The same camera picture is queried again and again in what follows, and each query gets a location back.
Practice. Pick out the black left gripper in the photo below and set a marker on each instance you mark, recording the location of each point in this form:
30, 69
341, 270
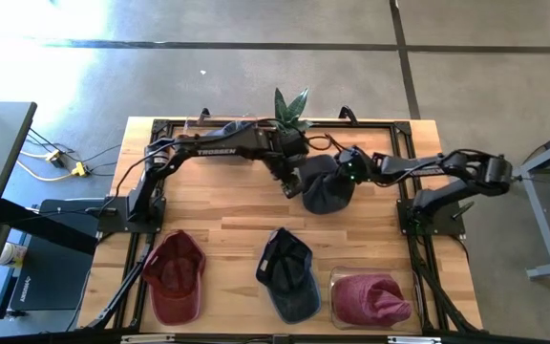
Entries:
289, 172

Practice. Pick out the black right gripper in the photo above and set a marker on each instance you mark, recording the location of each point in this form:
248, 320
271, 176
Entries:
351, 165

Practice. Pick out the faded blue baseball cap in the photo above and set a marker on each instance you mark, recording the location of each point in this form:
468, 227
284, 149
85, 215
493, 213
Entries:
323, 191

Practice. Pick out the blue denim baseball cap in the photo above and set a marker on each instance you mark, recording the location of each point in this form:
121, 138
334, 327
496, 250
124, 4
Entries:
237, 128

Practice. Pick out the navy cap with white label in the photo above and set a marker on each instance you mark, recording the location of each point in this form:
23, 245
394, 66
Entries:
287, 282

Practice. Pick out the maroon baseball cap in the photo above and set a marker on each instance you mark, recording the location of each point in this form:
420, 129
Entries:
370, 301
175, 282

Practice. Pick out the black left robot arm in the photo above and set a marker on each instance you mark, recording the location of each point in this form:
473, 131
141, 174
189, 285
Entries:
246, 141

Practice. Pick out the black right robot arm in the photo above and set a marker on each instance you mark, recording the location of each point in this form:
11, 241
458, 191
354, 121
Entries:
423, 167

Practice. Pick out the snake plant in white pot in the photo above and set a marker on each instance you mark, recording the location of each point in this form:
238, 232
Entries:
282, 112

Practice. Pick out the clear plastic bin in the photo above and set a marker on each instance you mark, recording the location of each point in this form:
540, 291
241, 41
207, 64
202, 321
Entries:
416, 296
196, 126

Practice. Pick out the yellow power plug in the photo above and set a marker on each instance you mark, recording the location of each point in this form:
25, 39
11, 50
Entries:
80, 168
55, 157

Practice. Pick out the black crossbeam with silver brackets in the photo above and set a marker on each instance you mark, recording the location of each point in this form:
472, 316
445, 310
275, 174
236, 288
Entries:
89, 338

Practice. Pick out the black desk leg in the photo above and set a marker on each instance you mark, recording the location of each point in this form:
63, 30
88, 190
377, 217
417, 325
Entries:
41, 227

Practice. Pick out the black Husky tool cabinet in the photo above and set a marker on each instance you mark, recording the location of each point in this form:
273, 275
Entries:
50, 286

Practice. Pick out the white paper cup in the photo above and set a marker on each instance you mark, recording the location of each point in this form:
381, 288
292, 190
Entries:
12, 254

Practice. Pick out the black aluminium table frame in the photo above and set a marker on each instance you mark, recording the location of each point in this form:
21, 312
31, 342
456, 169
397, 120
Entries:
375, 124

